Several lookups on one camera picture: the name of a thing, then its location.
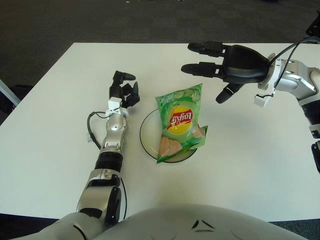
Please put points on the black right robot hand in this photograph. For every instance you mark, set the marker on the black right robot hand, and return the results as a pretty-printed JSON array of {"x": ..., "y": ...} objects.
[{"x": 245, "y": 65}]

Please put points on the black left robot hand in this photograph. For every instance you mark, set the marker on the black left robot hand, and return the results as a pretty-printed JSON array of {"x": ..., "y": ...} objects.
[{"x": 116, "y": 90}]

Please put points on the green Lays chips bag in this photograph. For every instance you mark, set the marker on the green Lays chips bag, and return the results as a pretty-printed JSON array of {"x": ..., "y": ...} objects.
[{"x": 180, "y": 117}]

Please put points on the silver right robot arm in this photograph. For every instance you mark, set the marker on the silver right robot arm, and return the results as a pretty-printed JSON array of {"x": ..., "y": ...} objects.
[{"x": 300, "y": 82}]

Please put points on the white plate with black rim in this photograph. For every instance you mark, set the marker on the white plate with black rim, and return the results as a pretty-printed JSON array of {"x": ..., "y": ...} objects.
[{"x": 148, "y": 135}]

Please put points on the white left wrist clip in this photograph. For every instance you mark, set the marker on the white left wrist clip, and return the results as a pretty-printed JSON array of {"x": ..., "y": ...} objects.
[{"x": 113, "y": 102}]

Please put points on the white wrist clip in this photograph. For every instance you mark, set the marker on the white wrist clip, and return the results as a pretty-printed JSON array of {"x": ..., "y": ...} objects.
[
  {"x": 261, "y": 101},
  {"x": 113, "y": 102}
]

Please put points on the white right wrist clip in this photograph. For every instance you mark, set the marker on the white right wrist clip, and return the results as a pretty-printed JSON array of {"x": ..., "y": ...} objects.
[{"x": 261, "y": 101}]

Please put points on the black office chair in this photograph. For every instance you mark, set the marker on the black office chair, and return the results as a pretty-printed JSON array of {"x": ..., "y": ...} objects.
[{"x": 313, "y": 28}]

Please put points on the black bag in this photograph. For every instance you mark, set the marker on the black bag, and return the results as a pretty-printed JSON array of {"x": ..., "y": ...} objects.
[{"x": 22, "y": 91}]

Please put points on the white side table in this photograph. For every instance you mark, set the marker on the white side table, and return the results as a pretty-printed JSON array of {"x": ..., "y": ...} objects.
[{"x": 7, "y": 91}]

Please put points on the silver robot torso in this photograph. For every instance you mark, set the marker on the silver robot torso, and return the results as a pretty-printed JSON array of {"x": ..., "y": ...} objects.
[{"x": 162, "y": 225}]

